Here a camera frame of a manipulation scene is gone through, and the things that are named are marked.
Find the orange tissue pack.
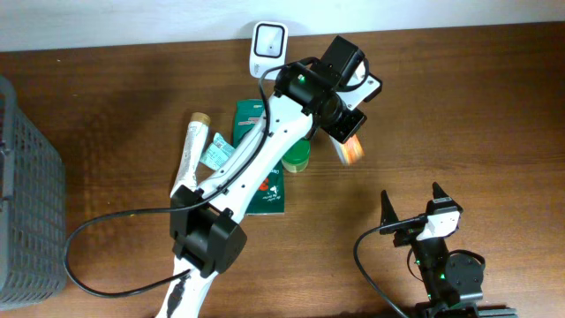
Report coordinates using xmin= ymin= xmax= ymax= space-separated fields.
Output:
xmin=330 ymin=135 xmax=365 ymax=166

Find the green 3M gloves packet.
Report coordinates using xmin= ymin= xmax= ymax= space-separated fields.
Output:
xmin=232 ymin=100 xmax=285 ymax=216

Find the green lid small jar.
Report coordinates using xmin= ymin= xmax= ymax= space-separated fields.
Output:
xmin=282 ymin=139 xmax=311 ymax=173

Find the teal tissue packet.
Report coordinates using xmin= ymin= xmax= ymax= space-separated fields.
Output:
xmin=200 ymin=132 xmax=235 ymax=170

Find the white cream tube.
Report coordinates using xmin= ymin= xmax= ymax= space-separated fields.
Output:
xmin=170 ymin=112 xmax=211 ymax=196

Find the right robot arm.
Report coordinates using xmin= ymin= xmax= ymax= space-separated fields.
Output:
xmin=380 ymin=182 xmax=517 ymax=318

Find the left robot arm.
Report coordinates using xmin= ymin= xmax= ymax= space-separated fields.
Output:
xmin=158 ymin=36 xmax=368 ymax=317

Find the white barcode scanner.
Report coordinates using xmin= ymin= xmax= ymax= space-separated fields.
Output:
xmin=249 ymin=21 xmax=289 ymax=79

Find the grey plastic mesh basket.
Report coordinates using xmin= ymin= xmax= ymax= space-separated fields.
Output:
xmin=1 ymin=77 xmax=66 ymax=311

